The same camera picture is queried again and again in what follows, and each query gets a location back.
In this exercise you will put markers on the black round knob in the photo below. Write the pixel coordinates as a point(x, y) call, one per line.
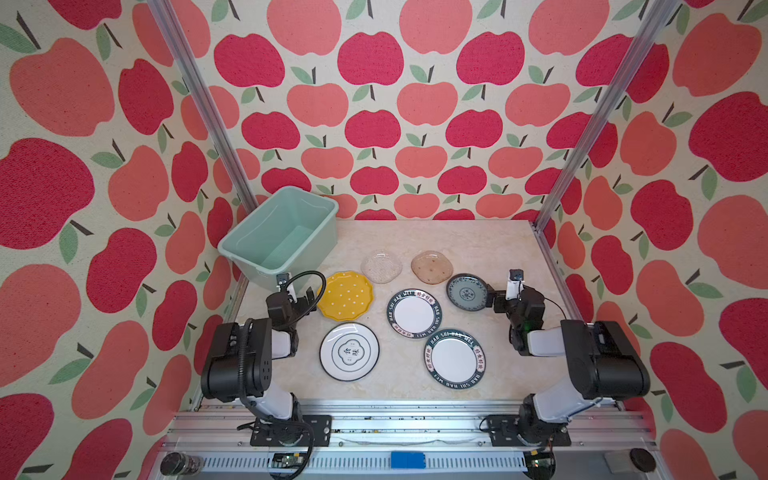
point(642, 460)
point(180, 464)

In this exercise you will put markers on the blue floral ceramic plate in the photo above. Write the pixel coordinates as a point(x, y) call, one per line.
point(468, 292)

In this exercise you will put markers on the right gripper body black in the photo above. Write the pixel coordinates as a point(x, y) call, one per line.
point(500, 298)

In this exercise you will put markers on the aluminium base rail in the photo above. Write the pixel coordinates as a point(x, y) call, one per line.
point(404, 439)

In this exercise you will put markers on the left aluminium frame post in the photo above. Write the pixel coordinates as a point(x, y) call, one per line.
point(173, 34)

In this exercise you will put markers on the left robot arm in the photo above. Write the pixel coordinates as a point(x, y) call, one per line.
point(238, 366)

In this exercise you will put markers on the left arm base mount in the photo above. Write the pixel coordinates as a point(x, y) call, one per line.
point(315, 428)

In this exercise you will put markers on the clear glass plate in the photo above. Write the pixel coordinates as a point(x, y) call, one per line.
point(381, 267)

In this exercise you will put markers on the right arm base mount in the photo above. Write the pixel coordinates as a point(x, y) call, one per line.
point(511, 431)

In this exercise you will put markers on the right aluminium frame post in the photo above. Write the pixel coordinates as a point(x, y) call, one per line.
point(651, 26)

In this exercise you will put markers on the black round knob right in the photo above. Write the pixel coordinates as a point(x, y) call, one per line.
point(642, 460)

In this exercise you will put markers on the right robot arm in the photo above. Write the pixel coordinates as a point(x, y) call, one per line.
point(601, 361)

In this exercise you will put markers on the mint green plastic bin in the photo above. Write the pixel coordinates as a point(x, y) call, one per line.
point(291, 232)

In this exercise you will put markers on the yellow polka dot plate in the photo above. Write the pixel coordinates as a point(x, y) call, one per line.
point(347, 297)

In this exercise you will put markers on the green rim plate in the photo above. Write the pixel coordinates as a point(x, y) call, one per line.
point(414, 313)
point(455, 359)

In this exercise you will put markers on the aluminium frame post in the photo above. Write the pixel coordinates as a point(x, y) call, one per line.
point(173, 34)
point(651, 26)

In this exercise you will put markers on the white plate black rings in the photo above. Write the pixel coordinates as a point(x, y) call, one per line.
point(349, 351)

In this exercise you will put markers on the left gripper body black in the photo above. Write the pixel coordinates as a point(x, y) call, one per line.
point(303, 302)

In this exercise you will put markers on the brown tinted glass plate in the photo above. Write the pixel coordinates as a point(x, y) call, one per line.
point(432, 267)

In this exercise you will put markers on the black round knob left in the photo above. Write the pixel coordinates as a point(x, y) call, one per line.
point(180, 464)

